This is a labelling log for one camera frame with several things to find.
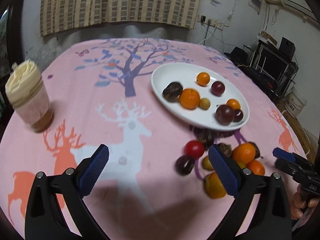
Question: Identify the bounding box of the dark chestnut in pile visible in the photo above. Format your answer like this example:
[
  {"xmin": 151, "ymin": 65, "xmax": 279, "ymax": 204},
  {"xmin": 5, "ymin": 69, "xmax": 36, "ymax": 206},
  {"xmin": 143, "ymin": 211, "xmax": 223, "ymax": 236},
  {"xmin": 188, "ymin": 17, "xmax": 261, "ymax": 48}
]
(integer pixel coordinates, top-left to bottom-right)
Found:
[{"xmin": 217, "ymin": 143, "xmax": 232, "ymax": 157}]

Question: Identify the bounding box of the dark chestnut behind tomato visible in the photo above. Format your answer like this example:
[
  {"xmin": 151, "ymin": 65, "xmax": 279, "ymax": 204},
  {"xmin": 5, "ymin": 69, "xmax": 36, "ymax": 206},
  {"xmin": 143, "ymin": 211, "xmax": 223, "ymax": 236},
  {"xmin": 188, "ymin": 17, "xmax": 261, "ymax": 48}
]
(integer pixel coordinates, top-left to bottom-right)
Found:
[{"xmin": 197, "ymin": 129, "xmax": 217, "ymax": 148}]

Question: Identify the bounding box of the striped beige curtain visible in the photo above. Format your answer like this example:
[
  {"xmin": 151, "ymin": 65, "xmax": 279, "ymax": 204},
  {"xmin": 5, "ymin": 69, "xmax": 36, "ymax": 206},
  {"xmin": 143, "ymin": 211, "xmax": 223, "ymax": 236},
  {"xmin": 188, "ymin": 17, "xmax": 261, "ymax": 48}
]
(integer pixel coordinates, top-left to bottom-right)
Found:
[{"xmin": 40, "ymin": 0, "xmax": 200, "ymax": 36}]

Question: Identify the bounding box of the wall power strip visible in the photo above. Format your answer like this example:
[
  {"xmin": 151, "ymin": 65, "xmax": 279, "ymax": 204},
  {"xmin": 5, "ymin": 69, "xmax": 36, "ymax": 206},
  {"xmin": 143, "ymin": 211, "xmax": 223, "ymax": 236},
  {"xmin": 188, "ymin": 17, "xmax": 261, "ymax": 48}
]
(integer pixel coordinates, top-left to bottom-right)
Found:
[{"xmin": 197, "ymin": 14, "xmax": 225, "ymax": 30}]

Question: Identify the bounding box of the small orange in plate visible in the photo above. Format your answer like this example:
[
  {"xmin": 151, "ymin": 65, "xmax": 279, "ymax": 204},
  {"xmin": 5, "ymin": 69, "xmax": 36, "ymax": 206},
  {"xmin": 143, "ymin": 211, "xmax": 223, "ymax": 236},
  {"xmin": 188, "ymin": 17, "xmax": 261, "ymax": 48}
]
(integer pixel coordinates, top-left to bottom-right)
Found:
[{"xmin": 226, "ymin": 99, "xmax": 241, "ymax": 111}]

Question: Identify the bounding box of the red cherry tomato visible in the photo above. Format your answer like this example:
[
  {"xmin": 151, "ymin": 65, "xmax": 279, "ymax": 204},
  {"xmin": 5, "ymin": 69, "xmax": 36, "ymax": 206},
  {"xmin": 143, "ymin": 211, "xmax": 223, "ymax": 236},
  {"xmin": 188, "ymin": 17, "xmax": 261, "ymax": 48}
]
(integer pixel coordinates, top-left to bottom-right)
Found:
[{"xmin": 184, "ymin": 140, "xmax": 205, "ymax": 159}]

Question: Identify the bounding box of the black equipment rack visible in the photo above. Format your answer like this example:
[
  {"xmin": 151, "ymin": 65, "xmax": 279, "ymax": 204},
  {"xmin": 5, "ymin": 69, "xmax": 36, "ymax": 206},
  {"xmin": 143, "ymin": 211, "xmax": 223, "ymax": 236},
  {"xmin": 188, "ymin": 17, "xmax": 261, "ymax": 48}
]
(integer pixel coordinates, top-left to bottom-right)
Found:
[{"xmin": 225, "ymin": 38, "xmax": 299, "ymax": 101}]

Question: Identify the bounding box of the white plastic bucket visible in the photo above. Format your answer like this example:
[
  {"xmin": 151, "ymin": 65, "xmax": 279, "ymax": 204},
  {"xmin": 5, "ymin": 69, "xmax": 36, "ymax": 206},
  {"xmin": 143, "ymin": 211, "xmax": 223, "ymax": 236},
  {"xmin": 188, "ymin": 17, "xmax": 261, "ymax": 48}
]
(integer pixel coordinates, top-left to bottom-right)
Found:
[{"xmin": 284, "ymin": 87, "xmax": 307, "ymax": 118}]

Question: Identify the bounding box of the small yellow longan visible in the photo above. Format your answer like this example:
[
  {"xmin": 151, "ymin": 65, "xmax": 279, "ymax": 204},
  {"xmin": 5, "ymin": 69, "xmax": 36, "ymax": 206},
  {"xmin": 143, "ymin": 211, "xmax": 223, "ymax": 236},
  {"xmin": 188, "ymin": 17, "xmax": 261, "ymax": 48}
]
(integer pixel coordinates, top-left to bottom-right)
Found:
[{"xmin": 199, "ymin": 98, "xmax": 211, "ymax": 110}]

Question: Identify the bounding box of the large bumpy tangerine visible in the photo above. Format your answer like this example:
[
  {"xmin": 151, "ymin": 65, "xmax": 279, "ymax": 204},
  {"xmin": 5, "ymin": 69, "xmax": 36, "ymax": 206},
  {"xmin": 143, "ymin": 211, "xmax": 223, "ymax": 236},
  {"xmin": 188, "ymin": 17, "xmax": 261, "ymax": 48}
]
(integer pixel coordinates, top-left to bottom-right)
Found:
[{"xmin": 232, "ymin": 142, "xmax": 256, "ymax": 165}]

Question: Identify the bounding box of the yellow longan in pile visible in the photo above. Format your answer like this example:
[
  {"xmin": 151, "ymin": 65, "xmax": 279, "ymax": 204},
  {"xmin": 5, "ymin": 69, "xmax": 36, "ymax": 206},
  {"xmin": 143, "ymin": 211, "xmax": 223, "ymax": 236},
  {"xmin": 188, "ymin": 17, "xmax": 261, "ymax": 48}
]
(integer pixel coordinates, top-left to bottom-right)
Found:
[{"xmin": 202, "ymin": 155, "xmax": 214, "ymax": 171}]

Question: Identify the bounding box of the person's right hand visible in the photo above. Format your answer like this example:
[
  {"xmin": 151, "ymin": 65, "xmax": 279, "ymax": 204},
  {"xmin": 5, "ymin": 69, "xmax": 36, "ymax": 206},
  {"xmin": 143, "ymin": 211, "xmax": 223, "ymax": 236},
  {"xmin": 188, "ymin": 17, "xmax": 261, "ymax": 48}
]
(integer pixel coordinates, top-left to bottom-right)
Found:
[{"xmin": 290, "ymin": 184, "xmax": 319, "ymax": 220}]

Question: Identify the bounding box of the yellow green fruit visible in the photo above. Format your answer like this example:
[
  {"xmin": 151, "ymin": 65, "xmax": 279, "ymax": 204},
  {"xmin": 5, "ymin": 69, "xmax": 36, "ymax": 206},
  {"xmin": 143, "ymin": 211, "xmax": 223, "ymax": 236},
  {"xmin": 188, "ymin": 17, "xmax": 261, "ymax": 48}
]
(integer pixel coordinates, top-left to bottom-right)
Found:
[{"xmin": 236, "ymin": 161, "xmax": 247, "ymax": 169}]

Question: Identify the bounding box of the pink deer print tablecloth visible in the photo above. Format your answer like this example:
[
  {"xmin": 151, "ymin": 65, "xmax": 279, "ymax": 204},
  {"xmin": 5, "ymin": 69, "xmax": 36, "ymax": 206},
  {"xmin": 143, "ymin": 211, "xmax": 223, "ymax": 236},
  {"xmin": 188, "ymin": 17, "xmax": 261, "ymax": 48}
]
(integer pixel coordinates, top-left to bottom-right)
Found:
[{"xmin": 1, "ymin": 39, "xmax": 304, "ymax": 239}]

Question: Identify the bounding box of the yellow orange fruit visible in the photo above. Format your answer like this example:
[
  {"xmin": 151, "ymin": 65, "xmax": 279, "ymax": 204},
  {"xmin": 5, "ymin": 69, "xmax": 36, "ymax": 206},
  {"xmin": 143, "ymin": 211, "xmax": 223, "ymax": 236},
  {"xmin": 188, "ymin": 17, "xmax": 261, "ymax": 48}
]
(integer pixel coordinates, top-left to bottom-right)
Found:
[{"xmin": 204, "ymin": 172, "xmax": 227, "ymax": 199}]

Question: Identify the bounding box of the dark cherry with stem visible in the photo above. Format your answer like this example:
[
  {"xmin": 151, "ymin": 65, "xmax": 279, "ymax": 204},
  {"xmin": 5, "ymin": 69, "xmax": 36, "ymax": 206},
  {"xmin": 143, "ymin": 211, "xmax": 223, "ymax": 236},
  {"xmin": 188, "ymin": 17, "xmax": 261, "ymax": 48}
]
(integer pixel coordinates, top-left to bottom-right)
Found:
[{"xmin": 175, "ymin": 155, "xmax": 195, "ymax": 176}]

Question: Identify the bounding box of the dark water chestnut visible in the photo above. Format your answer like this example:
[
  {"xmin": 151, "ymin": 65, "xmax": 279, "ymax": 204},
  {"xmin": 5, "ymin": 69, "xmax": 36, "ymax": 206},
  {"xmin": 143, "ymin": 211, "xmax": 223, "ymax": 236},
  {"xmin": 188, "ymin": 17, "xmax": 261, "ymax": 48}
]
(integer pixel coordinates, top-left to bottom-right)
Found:
[{"xmin": 162, "ymin": 82, "xmax": 183, "ymax": 102}]

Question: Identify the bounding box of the smooth orange kumquat fruit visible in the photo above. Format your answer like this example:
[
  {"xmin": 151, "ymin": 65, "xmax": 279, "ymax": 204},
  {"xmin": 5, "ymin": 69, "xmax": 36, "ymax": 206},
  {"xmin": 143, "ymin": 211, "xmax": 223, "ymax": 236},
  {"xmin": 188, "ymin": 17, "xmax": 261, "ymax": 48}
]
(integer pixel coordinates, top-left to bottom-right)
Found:
[{"xmin": 196, "ymin": 72, "xmax": 210, "ymax": 86}]

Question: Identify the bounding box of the small purple plum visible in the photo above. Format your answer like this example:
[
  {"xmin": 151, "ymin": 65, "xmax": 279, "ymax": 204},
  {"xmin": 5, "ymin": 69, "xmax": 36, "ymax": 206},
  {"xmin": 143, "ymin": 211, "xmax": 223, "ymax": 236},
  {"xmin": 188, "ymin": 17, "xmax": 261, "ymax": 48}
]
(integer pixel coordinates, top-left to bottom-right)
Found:
[{"xmin": 211, "ymin": 81, "xmax": 225, "ymax": 96}]

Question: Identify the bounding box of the large dark purple plum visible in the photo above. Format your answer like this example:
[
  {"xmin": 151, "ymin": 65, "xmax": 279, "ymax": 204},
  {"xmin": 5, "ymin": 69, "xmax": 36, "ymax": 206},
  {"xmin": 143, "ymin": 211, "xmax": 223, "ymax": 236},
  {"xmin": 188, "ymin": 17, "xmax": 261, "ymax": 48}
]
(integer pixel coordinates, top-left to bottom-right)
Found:
[{"xmin": 215, "ymin": 105, "xmax": 235, "ymax": 126}]

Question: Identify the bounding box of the plastic jar with lid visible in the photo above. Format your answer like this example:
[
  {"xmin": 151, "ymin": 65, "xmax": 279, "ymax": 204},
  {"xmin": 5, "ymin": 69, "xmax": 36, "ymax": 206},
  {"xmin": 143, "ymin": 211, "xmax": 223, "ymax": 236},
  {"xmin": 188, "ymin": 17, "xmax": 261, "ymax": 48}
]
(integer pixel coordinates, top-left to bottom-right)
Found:
[{"xmin": 5, "ymin": 60, "xmax": 54, "ymax": 133}]

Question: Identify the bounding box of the tangerine in plate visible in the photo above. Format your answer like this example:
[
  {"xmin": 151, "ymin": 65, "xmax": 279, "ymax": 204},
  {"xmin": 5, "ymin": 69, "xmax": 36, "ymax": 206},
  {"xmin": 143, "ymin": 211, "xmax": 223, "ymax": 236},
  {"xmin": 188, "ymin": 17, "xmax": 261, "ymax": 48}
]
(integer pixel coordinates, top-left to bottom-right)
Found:
[{"xmin": 179, "ymin": 88, "xmax": 201, "ymax": 110}]

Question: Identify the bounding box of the dark cherry front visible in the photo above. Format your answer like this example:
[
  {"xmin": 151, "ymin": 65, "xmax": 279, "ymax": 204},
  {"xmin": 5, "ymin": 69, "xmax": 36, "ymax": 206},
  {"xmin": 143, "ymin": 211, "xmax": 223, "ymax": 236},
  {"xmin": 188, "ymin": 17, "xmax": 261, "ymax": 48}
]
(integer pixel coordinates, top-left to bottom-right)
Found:
[{"xmin": 233, "ymin": 109, "xmax": 244, "ymax": 122}]

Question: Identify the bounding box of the white oval plate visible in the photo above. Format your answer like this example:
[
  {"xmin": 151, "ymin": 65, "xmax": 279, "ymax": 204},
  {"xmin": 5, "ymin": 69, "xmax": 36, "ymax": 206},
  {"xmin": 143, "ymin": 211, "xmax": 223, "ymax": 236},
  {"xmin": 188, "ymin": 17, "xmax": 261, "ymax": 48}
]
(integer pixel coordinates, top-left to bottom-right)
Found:
[{"xmin": 151, "ymin": 63, "xmax": 250, "ymax": 132}]

